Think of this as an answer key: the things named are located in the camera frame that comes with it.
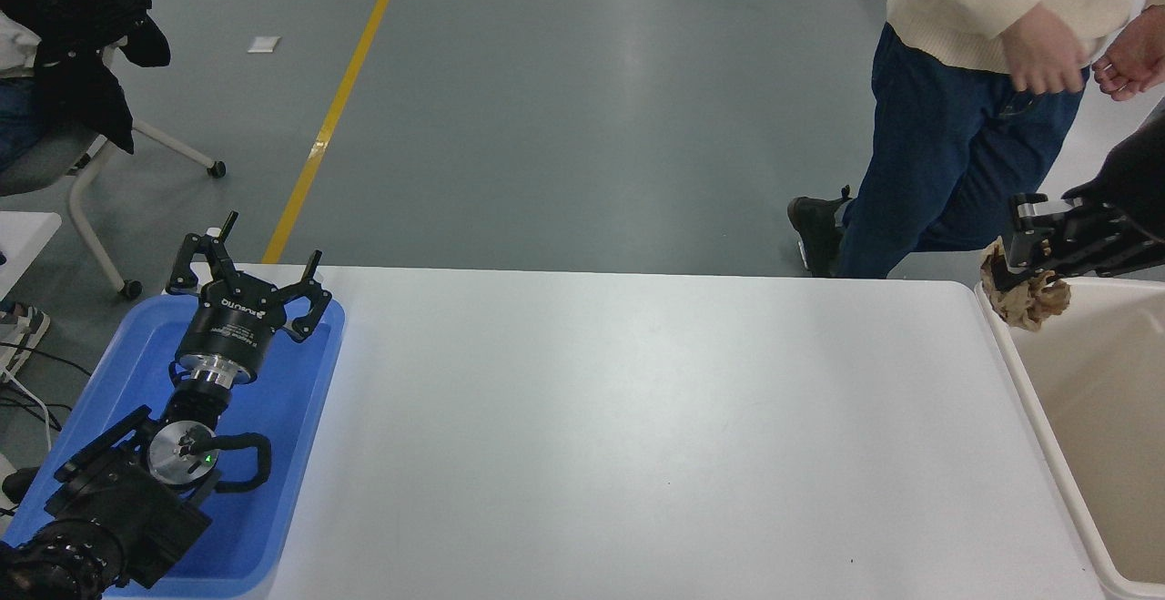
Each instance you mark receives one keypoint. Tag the standing person's left hand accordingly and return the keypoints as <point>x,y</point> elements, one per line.
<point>1133,63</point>

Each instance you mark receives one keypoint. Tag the grey wheeled chair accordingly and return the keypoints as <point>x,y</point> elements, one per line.
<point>86,208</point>

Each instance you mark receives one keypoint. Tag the seated person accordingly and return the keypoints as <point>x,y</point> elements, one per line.
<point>16,122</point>

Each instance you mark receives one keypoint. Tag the white plastic chair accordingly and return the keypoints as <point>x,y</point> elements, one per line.
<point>1069,154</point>

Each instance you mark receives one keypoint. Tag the standing person's right hand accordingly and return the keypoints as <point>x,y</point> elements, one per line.
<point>1047,49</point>

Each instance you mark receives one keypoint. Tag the blue plastic tray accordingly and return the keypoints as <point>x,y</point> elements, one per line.
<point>282,418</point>

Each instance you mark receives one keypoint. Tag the standing person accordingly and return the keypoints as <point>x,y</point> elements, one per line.
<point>937,145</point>

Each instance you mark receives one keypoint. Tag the large pale bin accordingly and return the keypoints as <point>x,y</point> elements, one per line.
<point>1101,436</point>

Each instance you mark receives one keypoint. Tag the tan paper ball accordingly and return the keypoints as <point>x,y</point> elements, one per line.
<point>1033,309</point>

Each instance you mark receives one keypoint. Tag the black jacket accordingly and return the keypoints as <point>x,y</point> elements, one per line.
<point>73,35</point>

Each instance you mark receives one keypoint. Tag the white paper scrap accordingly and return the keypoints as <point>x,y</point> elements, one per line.
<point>262,44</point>

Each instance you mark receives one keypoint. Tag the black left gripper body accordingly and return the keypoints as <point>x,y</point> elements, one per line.
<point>232,322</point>

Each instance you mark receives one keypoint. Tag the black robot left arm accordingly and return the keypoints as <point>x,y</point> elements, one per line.
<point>118,509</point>

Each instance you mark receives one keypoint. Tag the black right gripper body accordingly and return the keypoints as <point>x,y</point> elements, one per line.
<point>1138,181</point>

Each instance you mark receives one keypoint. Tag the small white side table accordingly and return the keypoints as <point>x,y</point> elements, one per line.
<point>23,240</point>

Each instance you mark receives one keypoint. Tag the small black floor object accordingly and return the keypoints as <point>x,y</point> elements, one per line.
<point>20,484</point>

